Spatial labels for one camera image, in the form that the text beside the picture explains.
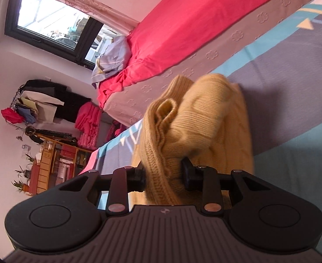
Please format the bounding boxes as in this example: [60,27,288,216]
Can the tan cable-knit cardigan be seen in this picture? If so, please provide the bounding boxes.
[130,74,254,206]

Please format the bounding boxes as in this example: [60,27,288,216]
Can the hanging clothes on rack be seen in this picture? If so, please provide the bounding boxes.
[16,79,91,123]

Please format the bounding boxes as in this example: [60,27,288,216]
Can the light blue crumpled clothes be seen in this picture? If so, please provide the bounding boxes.
[91,36,132,88]

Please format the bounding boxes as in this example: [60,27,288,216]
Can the pink fleece blanket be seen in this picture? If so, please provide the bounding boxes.
[79,149,99,174]

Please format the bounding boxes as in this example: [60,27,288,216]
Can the stack of pink towels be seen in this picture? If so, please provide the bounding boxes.
[75,102,102,150]

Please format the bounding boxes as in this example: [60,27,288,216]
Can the wooden bookshelf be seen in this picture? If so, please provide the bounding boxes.
[26,135,92,196]

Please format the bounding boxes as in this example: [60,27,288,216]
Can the red hat on rack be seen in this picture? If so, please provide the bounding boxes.
[1,107,25,124]

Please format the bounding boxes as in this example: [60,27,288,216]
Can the blue grey patterned bedsheet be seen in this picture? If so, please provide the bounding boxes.
[79,0,322,258]

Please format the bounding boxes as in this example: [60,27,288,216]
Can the pink curtain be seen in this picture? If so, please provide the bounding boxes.
[56,0,138,35]

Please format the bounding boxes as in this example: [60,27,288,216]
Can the dark framed window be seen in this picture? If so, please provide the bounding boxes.
[5,0,122,69]

